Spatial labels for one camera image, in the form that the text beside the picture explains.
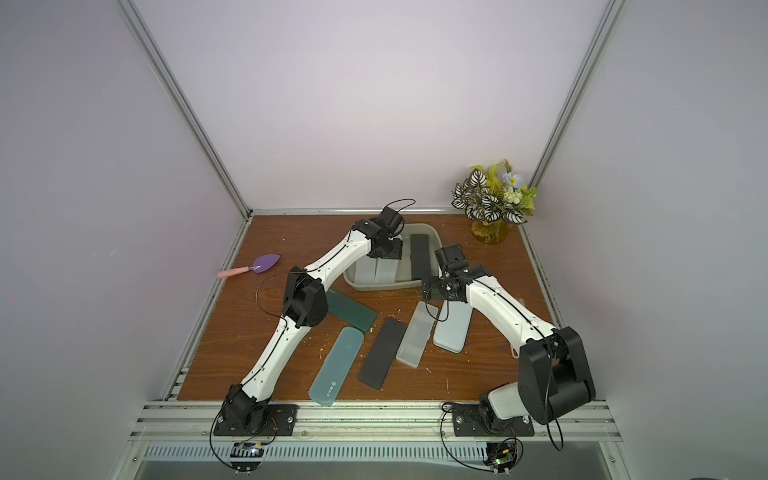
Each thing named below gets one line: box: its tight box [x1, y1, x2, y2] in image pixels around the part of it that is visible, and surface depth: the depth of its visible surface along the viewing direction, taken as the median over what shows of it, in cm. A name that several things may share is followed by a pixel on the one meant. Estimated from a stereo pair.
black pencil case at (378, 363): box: [358, 318, 406, 390], surface depth 85 cm
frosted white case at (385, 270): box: [374, 257, 399, 283], surface depth 99 cm
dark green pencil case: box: [326, 289, 377, 333], surface depth 92 cm
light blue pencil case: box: [433, 300, 473, 354], surface depth 87 cm
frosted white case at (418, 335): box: [396, 300, 439, 369], surface depth 89 cm
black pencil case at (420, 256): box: [410, 234, 431, 280], surface depth 106 cm
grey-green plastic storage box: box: [343, 223, 443, 292], surface depth 102 cm
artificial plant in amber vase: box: [451, 159, 538, 245], surface depth 94 cm
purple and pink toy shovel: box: [217, 254, 281, 278], surface depth 106 cm
